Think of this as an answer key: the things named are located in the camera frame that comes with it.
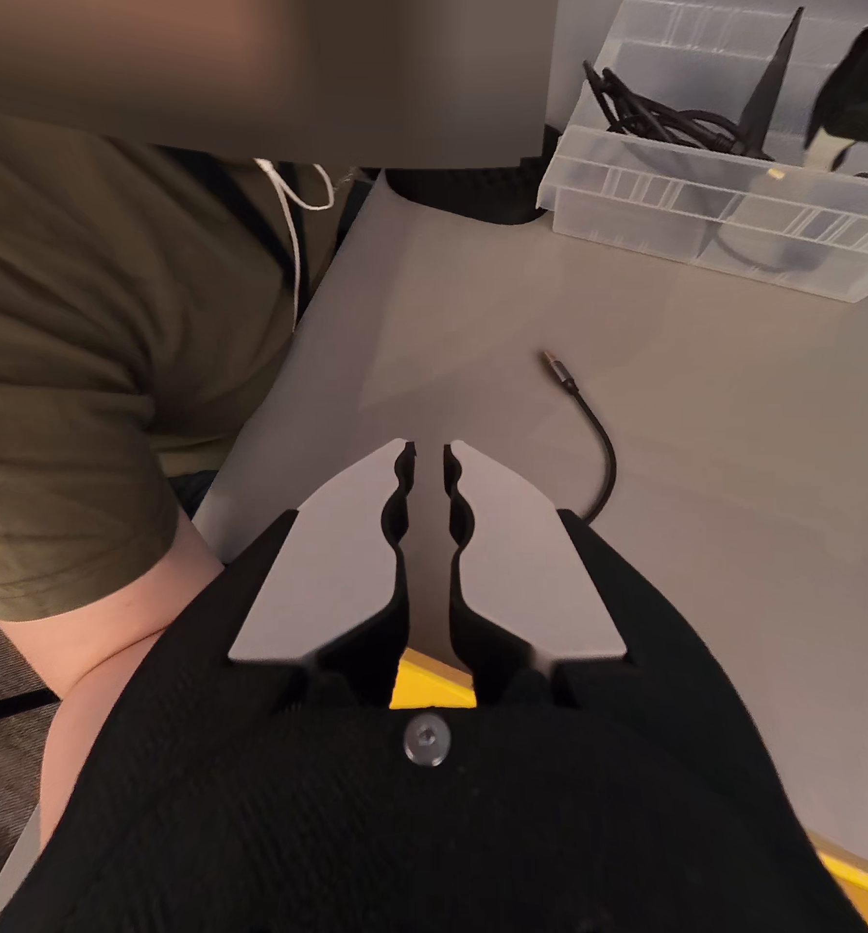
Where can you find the yellow plastic bin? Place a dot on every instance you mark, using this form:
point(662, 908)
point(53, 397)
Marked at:
point(427, 689)

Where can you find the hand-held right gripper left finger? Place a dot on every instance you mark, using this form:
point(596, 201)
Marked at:
point(324, 576)

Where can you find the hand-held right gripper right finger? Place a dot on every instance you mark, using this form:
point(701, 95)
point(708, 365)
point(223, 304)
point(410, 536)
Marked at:
point(536, 576)

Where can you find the black office chair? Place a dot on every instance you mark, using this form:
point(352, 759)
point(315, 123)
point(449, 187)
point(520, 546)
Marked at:
point(478, 193)

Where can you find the person's right forearm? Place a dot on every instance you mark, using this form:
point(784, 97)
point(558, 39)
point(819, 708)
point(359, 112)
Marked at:
point(91, 656)

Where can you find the person in green shirt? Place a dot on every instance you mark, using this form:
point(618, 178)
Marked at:
point(77, 364)

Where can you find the clear plastic bin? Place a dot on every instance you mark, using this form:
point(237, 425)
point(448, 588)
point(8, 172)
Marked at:
point(623, 197)

